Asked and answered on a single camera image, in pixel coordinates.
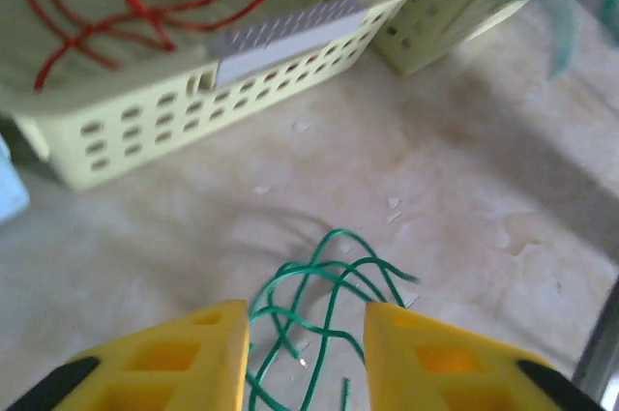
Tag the aluminium side rail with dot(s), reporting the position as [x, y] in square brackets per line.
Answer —
[604, 358]

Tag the large yellow perforated basket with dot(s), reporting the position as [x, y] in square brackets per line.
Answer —
[145, 130]

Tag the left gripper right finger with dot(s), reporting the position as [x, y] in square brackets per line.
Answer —
[435, 367]

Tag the small yellow perforated basket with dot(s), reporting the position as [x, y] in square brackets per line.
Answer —
[425, 43]

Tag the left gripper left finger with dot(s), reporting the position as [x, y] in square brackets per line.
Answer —
[169, 358]

